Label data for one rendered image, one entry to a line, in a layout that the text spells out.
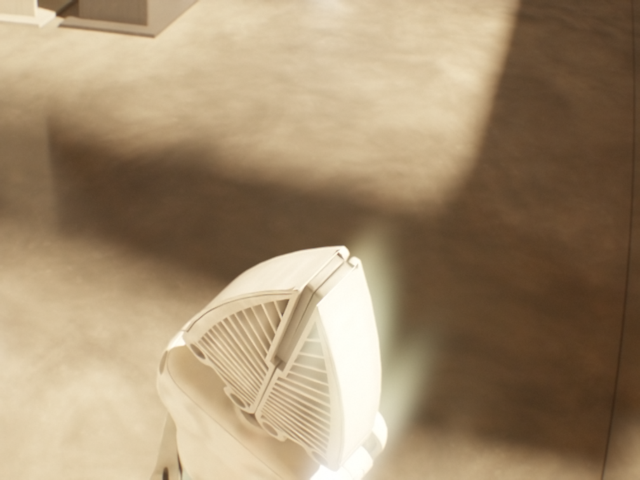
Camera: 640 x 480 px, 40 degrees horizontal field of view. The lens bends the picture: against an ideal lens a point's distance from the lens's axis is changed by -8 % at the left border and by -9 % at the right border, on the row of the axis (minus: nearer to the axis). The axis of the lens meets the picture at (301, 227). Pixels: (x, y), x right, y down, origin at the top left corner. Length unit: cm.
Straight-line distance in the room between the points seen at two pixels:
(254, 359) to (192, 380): 6
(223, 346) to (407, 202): 303
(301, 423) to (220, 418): 5
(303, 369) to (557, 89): 410
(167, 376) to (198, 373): 1
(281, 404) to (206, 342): 4
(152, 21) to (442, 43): 143
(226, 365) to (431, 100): 373
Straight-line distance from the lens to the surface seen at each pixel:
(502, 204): 344
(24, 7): 497
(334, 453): 36
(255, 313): 31
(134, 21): 468
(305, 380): 33
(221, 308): 33
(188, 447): 44
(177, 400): 41
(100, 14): 477
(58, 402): 260
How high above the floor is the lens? 184
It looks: 35 degrees down
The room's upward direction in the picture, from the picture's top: 3 degrees clockwise
